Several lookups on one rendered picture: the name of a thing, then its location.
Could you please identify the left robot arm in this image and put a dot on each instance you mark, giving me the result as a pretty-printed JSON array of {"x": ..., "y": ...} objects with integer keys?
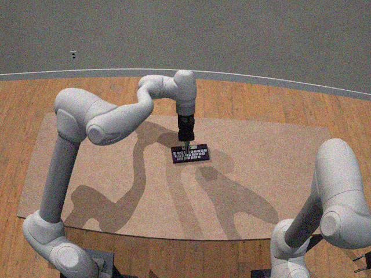
[{"x": 82, "y": 114}]

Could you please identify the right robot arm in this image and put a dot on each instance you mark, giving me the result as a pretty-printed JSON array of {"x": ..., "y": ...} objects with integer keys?
[{"x": 337, "y": 180}]

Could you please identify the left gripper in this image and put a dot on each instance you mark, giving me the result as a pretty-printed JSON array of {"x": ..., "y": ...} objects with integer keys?
[{"x": 186, "y": 123}]

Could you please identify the dark purple keyboard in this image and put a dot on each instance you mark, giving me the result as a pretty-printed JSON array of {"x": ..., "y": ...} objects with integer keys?
[{"x": 197, "y": 153}]

